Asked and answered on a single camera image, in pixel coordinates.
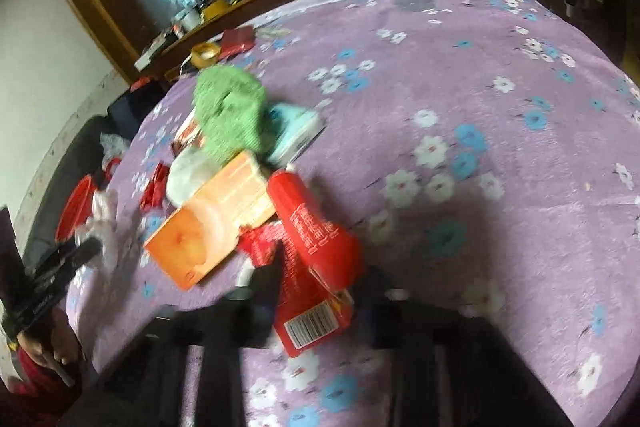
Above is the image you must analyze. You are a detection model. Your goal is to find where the flat red box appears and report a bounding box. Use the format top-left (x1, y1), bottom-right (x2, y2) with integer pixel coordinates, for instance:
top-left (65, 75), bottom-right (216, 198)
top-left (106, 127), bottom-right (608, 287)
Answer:
top-left (219, 27), bottom-right (257, 58)

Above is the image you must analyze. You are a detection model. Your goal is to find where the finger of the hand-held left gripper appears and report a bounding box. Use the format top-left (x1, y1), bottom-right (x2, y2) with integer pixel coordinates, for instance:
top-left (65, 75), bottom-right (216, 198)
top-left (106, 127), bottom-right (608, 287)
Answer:
top-left (57, 237), bottom-right (103, 270)

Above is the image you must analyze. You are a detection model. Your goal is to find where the red crumpled wrapper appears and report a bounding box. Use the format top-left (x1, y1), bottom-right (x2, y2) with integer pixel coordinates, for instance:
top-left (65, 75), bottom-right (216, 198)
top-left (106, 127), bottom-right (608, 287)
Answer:
top-left (237, 222), bottom-right (287, 269)

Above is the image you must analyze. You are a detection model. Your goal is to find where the person's left hand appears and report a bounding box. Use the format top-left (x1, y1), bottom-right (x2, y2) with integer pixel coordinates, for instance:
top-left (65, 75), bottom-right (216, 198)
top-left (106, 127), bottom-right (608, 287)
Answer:
top-left (19, 307), bottom-right (83, 365)

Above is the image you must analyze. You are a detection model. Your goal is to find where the light blue box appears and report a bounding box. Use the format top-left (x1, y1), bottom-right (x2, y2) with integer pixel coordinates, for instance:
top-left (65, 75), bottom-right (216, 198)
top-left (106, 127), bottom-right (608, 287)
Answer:
top-left (264, 103), bottom-right (323, 168)

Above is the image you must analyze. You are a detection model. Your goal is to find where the red plastic bottle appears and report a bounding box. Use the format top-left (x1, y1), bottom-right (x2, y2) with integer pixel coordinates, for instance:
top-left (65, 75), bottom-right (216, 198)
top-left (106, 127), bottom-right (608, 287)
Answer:
top-left (266, 169), bottom-right (364, 303)

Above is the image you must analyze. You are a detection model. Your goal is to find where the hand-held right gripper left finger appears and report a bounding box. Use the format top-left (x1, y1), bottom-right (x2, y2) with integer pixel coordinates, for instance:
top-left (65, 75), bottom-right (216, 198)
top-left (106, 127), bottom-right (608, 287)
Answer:
top-left (60, 264), bottom-right (283, 427)

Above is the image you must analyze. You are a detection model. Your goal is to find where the white fluffy cloth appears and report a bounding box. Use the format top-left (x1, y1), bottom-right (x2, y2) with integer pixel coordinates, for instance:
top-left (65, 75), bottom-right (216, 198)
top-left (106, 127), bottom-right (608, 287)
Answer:
top-left (166, 146), bottom-right (227, 208)

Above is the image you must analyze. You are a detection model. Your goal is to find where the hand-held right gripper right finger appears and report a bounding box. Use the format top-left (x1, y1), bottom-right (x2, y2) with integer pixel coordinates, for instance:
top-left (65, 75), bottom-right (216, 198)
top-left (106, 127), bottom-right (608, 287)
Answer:
top-left (357, 264), bottom-right (576, 427)

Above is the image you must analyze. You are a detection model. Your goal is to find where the red carton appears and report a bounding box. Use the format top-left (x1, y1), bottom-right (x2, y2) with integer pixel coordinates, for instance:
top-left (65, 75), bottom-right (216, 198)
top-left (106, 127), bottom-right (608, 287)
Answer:
top-left (272, 252), bottom-right (354, 358)

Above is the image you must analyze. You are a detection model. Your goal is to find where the white plastic bag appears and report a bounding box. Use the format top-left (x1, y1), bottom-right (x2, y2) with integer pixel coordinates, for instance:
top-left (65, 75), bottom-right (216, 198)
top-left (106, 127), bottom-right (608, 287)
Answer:
top-left (75, 189), bottom-right (122, 269)

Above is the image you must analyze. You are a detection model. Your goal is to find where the small orange packet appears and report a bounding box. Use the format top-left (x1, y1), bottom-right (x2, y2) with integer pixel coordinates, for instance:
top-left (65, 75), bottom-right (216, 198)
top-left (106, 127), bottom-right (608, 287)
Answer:
top-left (172, 112), bottom-right (206, 156)

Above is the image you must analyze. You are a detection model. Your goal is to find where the green knitted cloth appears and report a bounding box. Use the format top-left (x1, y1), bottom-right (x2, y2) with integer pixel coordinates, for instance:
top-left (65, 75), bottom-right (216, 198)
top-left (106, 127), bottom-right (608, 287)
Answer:
top-left (192, 64), bottom-right (268, 168)

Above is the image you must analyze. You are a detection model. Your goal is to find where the black leather sofa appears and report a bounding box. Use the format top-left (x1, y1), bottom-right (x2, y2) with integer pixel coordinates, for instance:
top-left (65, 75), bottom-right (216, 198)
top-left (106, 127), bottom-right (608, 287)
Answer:
top-left (22, 92), bottom-right (166, 258)

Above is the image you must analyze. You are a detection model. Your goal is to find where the yellow tape roll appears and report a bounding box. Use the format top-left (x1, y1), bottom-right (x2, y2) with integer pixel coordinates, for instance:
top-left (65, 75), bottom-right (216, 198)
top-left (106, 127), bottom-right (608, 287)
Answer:
top-left (191, 42), bottom-right (222, 69)

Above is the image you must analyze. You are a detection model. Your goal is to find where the small red wrapper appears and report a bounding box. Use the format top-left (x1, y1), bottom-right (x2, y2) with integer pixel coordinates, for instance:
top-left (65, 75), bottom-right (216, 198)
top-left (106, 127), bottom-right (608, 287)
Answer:
top-left (140, 162), bottom-right (172, 214)

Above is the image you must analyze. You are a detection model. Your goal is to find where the purple floral blanket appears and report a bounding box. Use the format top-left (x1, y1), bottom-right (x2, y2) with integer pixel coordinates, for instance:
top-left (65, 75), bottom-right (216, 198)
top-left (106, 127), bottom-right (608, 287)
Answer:
top-left (65, 0), bottom-right (640, 427)

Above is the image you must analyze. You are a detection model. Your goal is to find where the red plastic basket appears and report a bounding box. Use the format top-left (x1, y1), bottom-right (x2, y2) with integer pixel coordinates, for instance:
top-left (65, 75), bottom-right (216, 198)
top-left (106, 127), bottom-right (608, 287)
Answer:
top-left (55, 174), bottom-right (108, 243)

